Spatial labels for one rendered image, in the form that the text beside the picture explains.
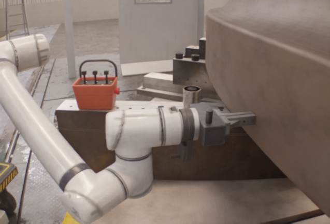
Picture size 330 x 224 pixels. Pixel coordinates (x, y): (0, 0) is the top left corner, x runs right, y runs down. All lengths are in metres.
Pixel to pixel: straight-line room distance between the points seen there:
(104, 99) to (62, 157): 0.68
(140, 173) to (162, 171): 0.77
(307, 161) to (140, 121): 0.35
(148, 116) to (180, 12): 3.86
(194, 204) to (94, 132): 0.58
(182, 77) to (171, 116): 1.68
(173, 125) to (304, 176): 0.30
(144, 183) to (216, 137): 0.20
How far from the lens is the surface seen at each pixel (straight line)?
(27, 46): 0.96
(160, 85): 2.47
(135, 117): 0.60
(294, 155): 0.57
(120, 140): 0.60
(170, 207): 1.28
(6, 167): 1.71
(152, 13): 4.27
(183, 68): 2.25
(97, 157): 1.43
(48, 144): 0.65
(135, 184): 0.64
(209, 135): 0.60
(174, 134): 0.60
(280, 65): 0.59
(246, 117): 0.68
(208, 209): 1.28
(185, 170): 1.40
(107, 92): 1.25
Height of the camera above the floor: 1.20
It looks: 22 degrees down
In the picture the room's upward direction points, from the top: straight up
